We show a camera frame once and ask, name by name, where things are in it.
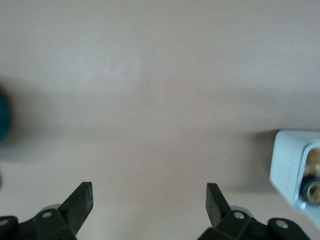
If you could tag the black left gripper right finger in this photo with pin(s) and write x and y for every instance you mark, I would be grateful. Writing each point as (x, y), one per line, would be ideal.
(235, 227)

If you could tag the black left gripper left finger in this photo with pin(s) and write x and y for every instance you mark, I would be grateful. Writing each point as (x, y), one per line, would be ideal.
(50, 225)

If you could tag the white power adapter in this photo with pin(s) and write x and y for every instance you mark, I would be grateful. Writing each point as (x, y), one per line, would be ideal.
(285, 160)

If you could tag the teal electric kettle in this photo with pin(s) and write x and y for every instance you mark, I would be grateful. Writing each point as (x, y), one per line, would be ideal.
(3, 115)

